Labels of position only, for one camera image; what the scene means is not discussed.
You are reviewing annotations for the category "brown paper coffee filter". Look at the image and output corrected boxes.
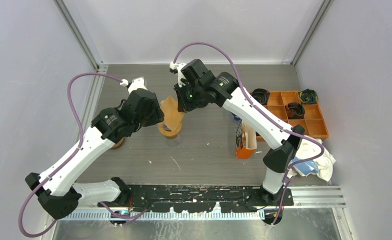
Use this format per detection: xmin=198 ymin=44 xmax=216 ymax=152
xmin=158 ymin=95 xmax=184 ymax=135

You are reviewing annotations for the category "glass carafe with brown collar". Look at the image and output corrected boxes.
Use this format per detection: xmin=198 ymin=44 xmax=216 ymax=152
xmin=165 ymin=134 xmax=178 ymax=140

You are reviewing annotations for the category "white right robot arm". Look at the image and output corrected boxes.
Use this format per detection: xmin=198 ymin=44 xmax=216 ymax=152
xmin=169 ymin=59 xmax=304 ymax=206

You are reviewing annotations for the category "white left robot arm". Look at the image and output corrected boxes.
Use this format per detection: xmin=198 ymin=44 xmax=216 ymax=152
xmin=25 ymin=77 xmax=164 ymax=220

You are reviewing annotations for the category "blue glass dripper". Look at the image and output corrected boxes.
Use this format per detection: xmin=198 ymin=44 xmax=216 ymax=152
xmin=232 ymin=113 xmax=240 ymax=121

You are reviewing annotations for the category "orange coffee filter box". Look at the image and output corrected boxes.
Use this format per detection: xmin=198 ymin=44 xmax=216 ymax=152
xmin=235 ymin=120 xmax=257 ymax=160

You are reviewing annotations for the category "dark rolled tie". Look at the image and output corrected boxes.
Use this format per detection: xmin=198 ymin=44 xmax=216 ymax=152
xmin=251 ymin=88 xmax=271 ymax=105

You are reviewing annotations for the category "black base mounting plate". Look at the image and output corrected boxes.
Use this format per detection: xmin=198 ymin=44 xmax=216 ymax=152
xmin=98 ymin=184 xmax=294 ymax=214

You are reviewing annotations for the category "green floral rolled tie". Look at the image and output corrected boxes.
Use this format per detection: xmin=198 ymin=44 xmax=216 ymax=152
xmin=299 ymin=88 xmax=318 ymax=105

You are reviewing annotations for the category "orange wooden compartment tray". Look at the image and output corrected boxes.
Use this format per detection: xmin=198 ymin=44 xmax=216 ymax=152
xmin=250 ymin=88 xmax=329 ymax=140

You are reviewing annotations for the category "white crumpled cloth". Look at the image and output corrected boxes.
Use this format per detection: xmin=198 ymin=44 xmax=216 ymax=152
xmin=287 ymin=139 xmax=336 ymax=182

